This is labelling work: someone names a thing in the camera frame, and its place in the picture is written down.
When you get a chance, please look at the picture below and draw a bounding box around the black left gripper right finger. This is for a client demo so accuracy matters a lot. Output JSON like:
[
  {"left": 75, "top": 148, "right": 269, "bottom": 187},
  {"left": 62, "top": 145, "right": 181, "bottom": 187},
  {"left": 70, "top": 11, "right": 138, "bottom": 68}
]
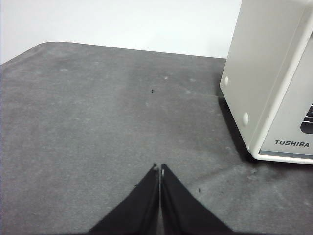
[{"left": 160, "top": 163, "right": 233, "bottom": 235}]

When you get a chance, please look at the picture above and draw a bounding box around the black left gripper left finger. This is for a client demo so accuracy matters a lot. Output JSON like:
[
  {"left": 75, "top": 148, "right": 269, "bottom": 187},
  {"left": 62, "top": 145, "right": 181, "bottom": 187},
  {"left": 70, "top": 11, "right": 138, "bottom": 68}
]
[{"left": 89, "top": 163, "right": 161, "bottom": 235}]

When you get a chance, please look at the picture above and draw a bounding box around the cream white toaster oven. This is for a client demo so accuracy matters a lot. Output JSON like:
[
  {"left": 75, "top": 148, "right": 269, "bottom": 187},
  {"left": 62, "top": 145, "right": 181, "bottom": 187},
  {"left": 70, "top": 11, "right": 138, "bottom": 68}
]
[{"left": 219, "top": 0, "right": 313, "bottom": 165}]

